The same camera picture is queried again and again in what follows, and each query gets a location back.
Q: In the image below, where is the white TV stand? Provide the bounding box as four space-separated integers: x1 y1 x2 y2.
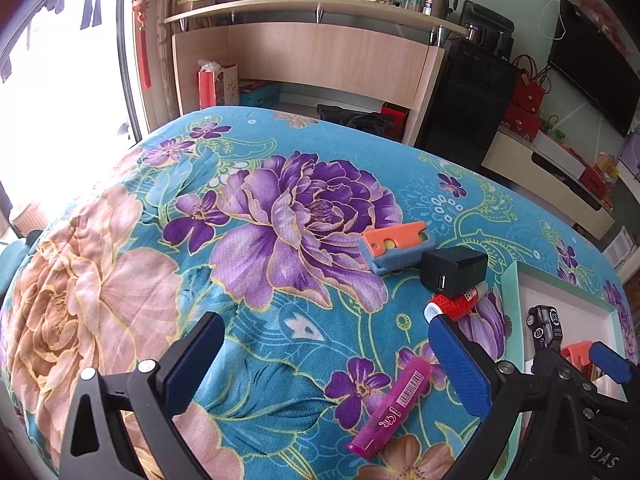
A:
482 131 614 240

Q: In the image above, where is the teal storage box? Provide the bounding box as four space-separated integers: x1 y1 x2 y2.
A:
239 80 281 108

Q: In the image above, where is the white flat box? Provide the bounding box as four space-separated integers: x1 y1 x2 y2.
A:
532 131 586 180

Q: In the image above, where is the red glue bottle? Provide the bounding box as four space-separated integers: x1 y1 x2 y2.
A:
423 281 488 323

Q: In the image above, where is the red gift bag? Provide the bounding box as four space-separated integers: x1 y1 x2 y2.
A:
511 54 546 115

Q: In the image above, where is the wall mounted black television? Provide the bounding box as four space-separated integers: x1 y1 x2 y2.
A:
548 0 639 136

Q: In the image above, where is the orange blue foam block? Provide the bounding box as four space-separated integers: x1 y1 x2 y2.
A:
358 221 435 275
561 340 594 380

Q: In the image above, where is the black duffel bag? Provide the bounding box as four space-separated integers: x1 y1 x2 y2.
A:
316 104 394 136

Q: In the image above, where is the black water dispenser cabinet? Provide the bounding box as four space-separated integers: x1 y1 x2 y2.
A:
416 0 518 170

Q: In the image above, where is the black toy car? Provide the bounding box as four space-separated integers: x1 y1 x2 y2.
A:
526 304 563 353

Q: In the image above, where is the red paper bag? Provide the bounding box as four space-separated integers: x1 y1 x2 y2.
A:
198 60 240 110

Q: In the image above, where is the black power adapter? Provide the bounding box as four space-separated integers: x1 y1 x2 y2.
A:
420 246 488 298

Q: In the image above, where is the red gift box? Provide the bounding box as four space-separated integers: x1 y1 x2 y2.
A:
502 102 541 142

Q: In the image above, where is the floral blue table cloth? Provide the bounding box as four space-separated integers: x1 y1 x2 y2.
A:
1 107 638 479

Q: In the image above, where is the magenta pen tube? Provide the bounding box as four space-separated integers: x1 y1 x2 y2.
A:
346 356 433 460

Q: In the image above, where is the red hanging ornament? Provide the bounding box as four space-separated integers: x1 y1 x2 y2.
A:
131 0 152 90

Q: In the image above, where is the white tray green rim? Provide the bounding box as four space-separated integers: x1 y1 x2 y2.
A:
491 260 629 480

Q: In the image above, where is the curved wooden counter desk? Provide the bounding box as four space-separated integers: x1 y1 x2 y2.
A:
165 0 470 145

